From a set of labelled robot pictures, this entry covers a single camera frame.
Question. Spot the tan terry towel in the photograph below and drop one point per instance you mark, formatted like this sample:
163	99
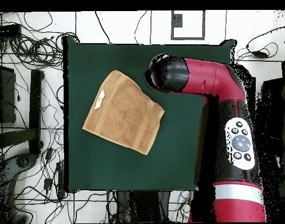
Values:
123	114

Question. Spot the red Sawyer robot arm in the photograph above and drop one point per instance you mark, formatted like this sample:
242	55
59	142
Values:
202	74

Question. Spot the black flat panel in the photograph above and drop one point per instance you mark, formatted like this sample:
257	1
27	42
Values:
7	93
272	86

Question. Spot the dark green table cloth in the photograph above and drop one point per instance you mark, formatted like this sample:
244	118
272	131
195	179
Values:
98	168

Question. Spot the small black power adapter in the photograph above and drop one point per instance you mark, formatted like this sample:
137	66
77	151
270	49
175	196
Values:
49	154
48	184

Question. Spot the long black power strip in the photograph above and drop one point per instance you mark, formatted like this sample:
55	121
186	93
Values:
60	179

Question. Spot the black metal stand base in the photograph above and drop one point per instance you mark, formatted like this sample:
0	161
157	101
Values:
252	81
35	112

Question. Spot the dark wheeled stand foot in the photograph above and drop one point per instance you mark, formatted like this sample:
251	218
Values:
9	170

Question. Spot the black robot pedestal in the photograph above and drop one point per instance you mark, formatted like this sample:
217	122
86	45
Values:
142	205

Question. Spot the grey square floor frame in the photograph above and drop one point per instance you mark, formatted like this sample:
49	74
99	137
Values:
188	38

